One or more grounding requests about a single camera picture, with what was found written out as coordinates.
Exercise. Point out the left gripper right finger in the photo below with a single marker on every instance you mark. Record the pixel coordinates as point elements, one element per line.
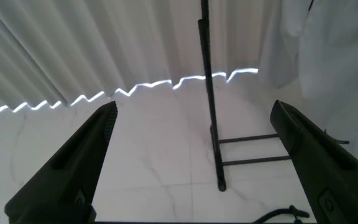
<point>331,183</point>

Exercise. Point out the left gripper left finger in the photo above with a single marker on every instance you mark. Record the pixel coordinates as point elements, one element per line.
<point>70,177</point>

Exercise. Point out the pale grey shorts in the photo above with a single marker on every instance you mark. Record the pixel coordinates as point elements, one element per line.
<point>337,62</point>

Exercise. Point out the black clothes rack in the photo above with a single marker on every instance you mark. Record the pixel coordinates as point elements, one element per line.
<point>210,93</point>

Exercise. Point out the white curtain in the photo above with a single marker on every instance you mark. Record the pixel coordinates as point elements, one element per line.
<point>89,46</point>

